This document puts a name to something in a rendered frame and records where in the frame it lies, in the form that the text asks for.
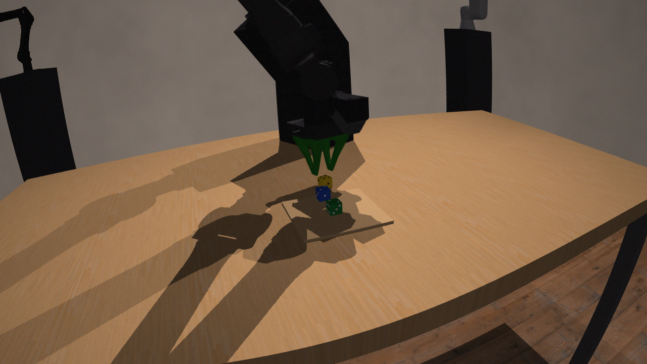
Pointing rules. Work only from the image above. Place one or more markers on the dark green die with grey pips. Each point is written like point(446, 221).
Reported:
point(334, 206)

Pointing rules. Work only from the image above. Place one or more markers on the yellow die with black pips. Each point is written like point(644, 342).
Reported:
point(325, 180)

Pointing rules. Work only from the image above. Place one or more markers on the blue die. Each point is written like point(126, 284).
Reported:
point(323, 193)

